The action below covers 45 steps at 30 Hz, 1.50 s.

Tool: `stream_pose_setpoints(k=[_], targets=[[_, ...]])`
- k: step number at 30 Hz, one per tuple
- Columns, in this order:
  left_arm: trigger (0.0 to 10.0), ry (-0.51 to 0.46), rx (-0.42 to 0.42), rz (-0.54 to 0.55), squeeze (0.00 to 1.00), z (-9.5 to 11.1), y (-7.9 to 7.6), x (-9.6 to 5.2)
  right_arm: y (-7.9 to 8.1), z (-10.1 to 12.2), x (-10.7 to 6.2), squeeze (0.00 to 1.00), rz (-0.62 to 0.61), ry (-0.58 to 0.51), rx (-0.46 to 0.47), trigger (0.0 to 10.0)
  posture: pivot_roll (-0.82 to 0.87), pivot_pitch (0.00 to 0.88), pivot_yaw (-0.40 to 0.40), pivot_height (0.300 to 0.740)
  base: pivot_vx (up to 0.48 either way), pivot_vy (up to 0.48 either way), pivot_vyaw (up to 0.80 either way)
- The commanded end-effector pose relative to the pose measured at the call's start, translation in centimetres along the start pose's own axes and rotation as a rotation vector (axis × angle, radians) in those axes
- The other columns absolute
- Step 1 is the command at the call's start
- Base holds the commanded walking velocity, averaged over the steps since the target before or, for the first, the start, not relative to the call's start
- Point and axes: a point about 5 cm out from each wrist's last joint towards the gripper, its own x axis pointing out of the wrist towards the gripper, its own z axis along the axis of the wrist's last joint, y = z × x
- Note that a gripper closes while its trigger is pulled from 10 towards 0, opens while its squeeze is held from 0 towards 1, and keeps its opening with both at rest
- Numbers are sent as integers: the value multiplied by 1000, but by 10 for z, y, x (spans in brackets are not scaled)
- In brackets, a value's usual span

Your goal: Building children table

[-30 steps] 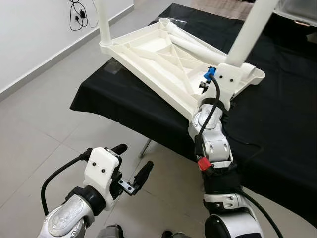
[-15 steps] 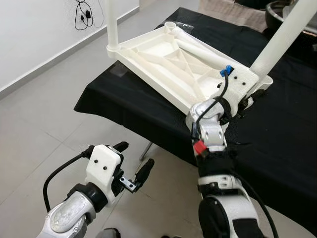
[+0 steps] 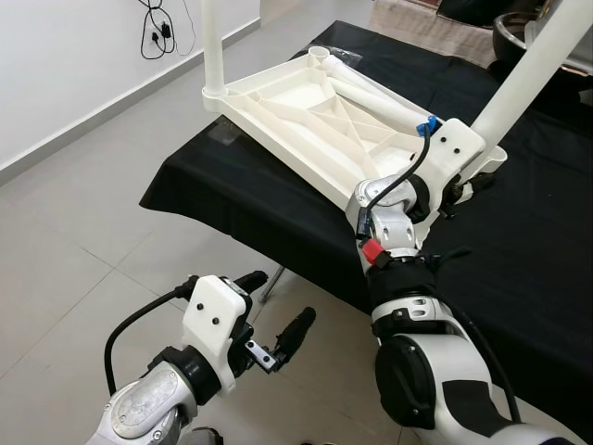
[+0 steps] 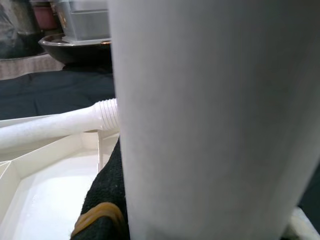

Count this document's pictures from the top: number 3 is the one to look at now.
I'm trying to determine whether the black tablecloth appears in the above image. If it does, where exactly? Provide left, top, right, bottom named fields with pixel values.
left=139, top=20, right=593, bottom=441

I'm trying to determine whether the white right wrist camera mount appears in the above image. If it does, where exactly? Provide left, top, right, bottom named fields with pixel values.
left=408, top=118, right=487, bottom=223

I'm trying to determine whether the black power adapter cable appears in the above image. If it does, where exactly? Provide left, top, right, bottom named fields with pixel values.
left=139, top=0, right=197, bottom=61

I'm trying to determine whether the beige textured cloth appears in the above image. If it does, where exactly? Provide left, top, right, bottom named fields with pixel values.
left=371, top=0, right=506, bottom=68

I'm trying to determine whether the grey robot left foot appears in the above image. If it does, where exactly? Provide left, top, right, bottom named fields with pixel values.
left=190, top=428, right=223, bottom=445

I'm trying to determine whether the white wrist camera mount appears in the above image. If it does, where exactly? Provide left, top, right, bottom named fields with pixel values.
left=181, top=275, right=253, bottom=392
left=408, top=118, right=487, bottom=223

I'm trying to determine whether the metal folding table leg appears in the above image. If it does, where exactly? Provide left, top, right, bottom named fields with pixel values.
left=252, top=267, right=286, bottom=307

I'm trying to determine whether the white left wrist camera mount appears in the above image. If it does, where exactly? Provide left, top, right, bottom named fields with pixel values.
left=181, top=275, right=253, bottom=392

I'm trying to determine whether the black round pan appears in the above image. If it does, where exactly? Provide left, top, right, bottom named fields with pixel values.
left=494, top=11, right=557, bottom=66

